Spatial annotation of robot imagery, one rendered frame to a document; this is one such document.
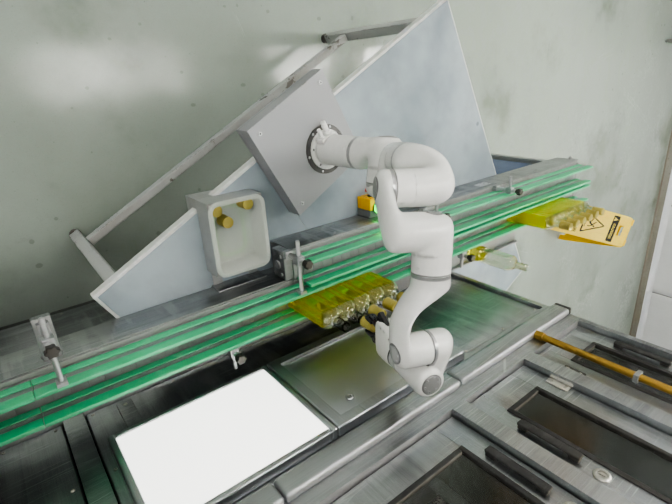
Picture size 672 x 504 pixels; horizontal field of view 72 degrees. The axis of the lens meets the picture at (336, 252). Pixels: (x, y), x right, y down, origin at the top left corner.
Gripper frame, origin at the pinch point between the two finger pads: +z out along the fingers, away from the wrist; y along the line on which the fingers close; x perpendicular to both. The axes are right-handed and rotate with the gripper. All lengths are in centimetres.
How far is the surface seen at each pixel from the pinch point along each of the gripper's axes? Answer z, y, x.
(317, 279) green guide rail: 22.8, 6.2, 7.1
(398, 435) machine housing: -24.6, -15.1, 6.2
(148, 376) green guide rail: 9, -4, 58
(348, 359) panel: 5.5, -12.8, 5.3
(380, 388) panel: -10.2, -12.7, 3.2
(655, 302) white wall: 246, -243, -547
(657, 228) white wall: 260, -141, -541
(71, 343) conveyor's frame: 19, 5, 74
